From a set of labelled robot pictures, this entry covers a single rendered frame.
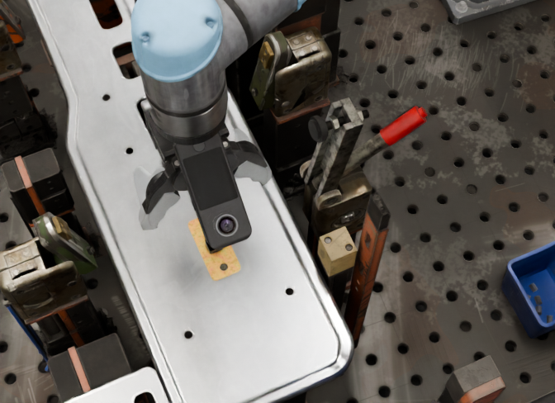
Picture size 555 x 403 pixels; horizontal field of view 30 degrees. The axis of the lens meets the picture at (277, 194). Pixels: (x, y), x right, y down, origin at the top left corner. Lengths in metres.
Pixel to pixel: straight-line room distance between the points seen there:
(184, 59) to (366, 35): 0.94
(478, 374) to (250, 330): 0.32
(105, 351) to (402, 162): 0.62
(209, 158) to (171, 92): 0.12
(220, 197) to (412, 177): 0.68
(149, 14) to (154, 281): 0.47
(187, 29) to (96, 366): 0.52
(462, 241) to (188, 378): 0.57
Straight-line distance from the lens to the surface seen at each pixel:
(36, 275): 1.23
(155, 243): 1.27
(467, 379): 1.02
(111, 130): 1.34
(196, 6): 0.86
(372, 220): 1.10
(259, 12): 0.90
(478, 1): 1.79
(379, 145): 1.19
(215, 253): 1.25
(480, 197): 1.64
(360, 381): 1.52
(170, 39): 0.85
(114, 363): 1.25
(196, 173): 1.00
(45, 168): 1.34
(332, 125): 1.10
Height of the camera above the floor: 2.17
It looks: 66 degrees down
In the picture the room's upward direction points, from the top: 1 degrees clockwise
